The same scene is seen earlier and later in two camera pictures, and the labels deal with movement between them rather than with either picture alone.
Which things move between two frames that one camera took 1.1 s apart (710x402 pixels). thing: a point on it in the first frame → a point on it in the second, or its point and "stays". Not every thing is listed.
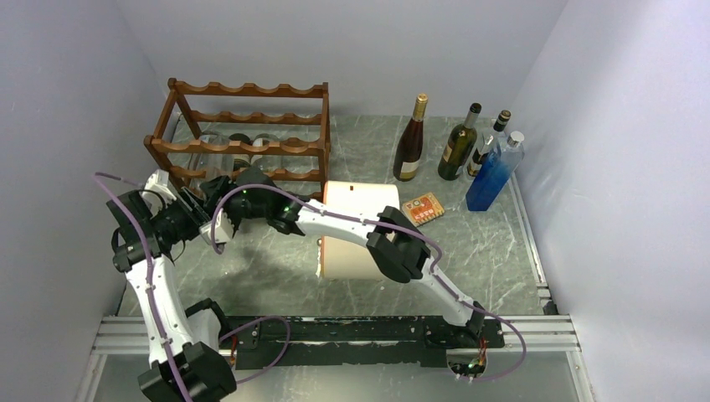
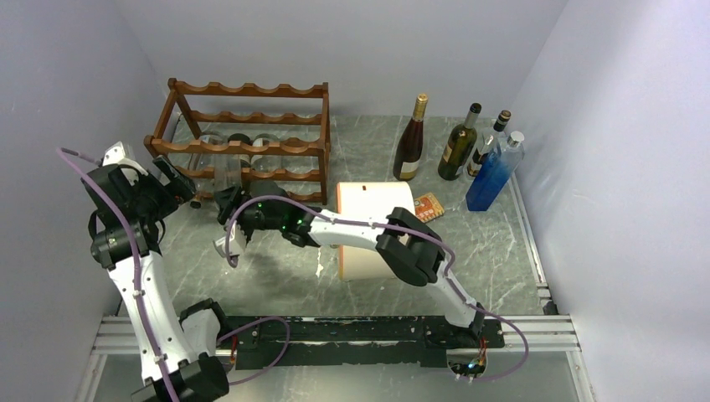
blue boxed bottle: (494, 172) stays
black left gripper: (200, 216) → (182, 188)
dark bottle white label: (409, 149) stays
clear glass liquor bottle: (488, 142) stays
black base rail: (406, 340) stays
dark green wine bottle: (460, 146) stays
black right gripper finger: (254, 175) → (264, 188)
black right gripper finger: (213, 189) → (227, 201)
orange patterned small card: (423, 209) stays
